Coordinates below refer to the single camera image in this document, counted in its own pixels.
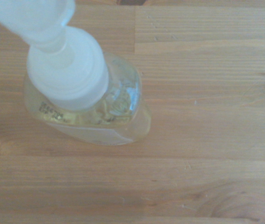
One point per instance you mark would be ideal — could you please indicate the clear sanitizer bottle white pump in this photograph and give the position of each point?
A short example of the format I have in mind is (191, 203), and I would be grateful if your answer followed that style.
(76, 77)

